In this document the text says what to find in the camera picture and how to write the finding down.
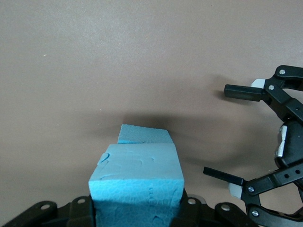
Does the light blue foam block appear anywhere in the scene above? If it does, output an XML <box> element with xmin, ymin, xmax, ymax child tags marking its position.
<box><xmin>117</xmin><ymin>124</ymin><xmax>172</xmax><ymax>145</ymax></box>
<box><xmin>88</xmin><ymin>143</ymin><xmax>185</xmax><ymax>227</ymax></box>

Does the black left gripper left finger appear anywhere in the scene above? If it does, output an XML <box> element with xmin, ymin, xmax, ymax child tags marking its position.
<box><xmin>0</xmin><ymin>195</ymin><xmax>96</xmax><ymax>227</ymax></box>

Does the brown table cover sheet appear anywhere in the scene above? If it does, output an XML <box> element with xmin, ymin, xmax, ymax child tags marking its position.
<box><xmin>0</xmin><ymin>0</ymin><xmax>303</xmax><ymax>227</ymax></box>

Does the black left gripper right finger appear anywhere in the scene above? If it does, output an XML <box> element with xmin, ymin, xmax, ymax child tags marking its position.
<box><xmin>171</xmin><ymin>192</ymin><xmax>251</xmax><ymax>227</ymax></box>

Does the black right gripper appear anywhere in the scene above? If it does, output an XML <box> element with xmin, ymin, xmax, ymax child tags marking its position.
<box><xmin>203</xmin><ymin>65</ymin><xmax>303</xmax><ymax>224</ymax></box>

